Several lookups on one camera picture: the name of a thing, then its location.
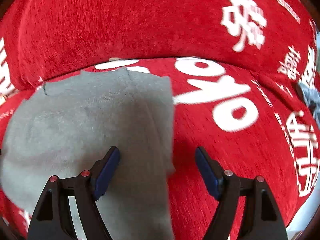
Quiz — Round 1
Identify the grey garment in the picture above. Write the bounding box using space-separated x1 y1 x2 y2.
1 68 174 239

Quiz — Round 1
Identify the blue-grey cloth at right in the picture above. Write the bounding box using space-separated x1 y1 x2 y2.
296 82 320 128

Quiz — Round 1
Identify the red pillow with white characters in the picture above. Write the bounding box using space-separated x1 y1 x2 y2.
1 0 316 94

